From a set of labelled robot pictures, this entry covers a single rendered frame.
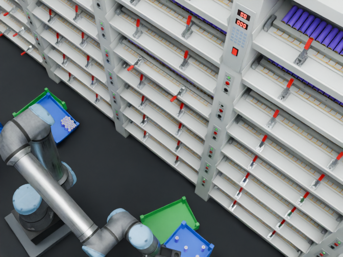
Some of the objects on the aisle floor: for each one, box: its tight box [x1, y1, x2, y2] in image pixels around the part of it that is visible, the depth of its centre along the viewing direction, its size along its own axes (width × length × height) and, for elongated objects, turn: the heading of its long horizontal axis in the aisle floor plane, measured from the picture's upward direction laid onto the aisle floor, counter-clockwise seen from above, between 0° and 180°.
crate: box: [36, 92, 80, 146], centre depth 268 cm, size 30×20×8 cm
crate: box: [12, 88, 67, 118], centre depth 277 cm, size 30×20×8 cm
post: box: [92, 0, 130, 138], centre depth 205 cm, size 20×9×170 cm, turn 139°
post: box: [194, 0, 278, 201], centre depth 183 cm, size 20×9×170 cm, turn 139°
